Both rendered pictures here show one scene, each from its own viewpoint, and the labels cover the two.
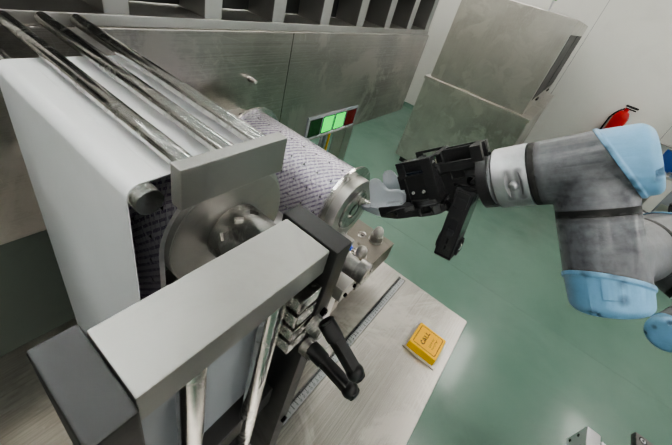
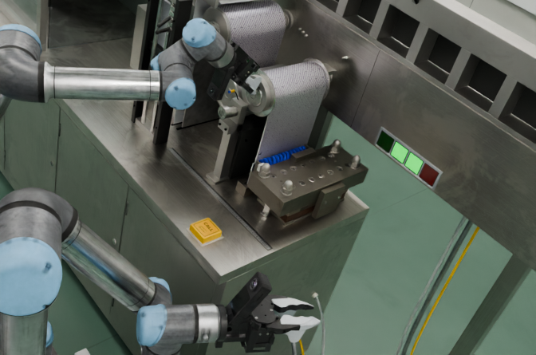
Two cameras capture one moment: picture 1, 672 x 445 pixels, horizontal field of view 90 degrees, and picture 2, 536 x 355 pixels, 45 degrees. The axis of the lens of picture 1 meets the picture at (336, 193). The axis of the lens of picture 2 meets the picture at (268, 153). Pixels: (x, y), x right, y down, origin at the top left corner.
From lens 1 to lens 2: 2.02 m
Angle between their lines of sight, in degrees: 80
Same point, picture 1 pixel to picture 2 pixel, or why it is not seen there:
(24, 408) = not seen: hidden behind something
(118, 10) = not seen: outside the picture
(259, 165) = not seen: outside the picture
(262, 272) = not seen: outside the picture
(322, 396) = (185, 173)
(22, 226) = not seen: hidden behind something
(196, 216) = (208, 13)
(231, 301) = not seen: outside the picture
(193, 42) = (325, 19)
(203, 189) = not seen: outside the picture
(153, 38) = (312, 8)
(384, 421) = (163, 192)
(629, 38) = not seen: outside the picture
